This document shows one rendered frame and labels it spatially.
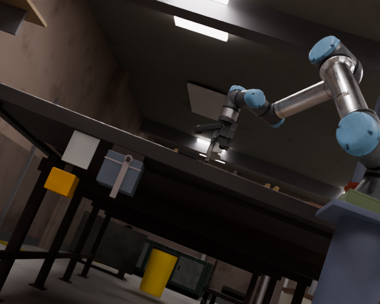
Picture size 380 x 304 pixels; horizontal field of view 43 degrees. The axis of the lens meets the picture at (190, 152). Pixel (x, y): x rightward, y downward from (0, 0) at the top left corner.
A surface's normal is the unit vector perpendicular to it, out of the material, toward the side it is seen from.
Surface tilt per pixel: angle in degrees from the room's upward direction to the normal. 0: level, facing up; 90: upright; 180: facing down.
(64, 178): 90
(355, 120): 92
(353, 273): 90
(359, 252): 90
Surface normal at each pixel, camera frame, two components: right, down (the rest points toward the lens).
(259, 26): -0.07, -0.25
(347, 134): -0.72, -0.38
